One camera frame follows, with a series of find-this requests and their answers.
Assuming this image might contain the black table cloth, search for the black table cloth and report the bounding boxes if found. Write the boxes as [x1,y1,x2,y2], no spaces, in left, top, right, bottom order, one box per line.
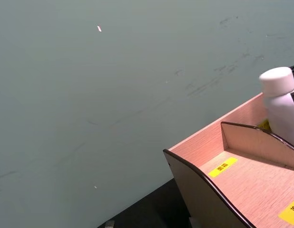
[97,178,193,228]

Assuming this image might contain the light wooden desk organizer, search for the light wooden desk organizer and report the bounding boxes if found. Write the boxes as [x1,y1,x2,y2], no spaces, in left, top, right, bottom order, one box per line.
[163,92,294,228]

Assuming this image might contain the white plastic bottle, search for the white plastic bottle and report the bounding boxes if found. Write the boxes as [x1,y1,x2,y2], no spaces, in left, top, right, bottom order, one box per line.
[258,66,294,149]

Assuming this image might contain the pale grey wall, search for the pale grey wall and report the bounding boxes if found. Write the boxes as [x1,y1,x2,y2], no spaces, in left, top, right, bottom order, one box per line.
[0,0,294,228]

